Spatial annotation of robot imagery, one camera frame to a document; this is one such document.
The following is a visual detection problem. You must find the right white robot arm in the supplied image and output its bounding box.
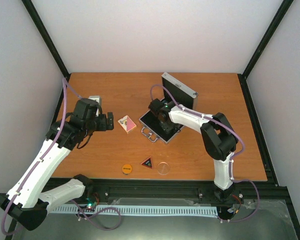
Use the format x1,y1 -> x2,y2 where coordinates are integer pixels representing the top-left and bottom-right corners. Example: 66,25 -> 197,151
154,103 -> 242,202

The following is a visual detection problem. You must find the red black triangular button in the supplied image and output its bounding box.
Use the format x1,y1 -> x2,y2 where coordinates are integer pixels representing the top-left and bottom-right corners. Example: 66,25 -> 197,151
140,156 -> 153,169

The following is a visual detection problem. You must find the aluminium poker case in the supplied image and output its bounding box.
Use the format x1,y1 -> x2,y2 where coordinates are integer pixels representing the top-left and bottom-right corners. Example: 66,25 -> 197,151
138,72 -> 199,145

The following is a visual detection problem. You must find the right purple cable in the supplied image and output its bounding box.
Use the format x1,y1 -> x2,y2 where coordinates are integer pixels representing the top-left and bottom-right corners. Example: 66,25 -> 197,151
149,83 -> 261,224

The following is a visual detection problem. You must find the clear round dealer button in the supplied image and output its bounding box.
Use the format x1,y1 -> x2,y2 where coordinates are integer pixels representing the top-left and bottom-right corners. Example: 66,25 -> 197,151
156,162 -> 170,175

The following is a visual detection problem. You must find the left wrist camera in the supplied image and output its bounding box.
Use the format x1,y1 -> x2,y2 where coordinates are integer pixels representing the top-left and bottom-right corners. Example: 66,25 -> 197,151
89,95 -> 102,117

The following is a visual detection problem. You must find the black aluminium frame rail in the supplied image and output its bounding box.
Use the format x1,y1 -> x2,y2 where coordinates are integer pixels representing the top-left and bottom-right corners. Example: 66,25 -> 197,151
22,178 -> 290,203

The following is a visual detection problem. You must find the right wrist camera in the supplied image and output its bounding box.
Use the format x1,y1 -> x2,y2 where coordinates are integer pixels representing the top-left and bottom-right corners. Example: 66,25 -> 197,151
148,98 -> 165,117

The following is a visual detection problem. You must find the orange blue round button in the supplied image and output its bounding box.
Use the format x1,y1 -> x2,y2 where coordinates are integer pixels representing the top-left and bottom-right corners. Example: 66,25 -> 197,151
121,164 -> 133,175

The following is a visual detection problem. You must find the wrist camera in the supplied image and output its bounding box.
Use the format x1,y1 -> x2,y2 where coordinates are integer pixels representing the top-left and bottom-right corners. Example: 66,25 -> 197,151
89,95 -> 102,117
148,98 -> 165,117

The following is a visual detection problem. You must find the playing card deck box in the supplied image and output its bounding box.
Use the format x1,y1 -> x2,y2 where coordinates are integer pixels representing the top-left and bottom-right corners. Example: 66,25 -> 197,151
117,115 -> 137,134

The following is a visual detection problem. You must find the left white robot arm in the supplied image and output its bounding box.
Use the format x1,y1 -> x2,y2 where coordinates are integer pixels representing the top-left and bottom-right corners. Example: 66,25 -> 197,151
0,95 -> 114,231

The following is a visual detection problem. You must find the white slotted cable duct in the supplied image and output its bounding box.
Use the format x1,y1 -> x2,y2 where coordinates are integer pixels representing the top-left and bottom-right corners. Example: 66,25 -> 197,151
49,202 -> 219,218

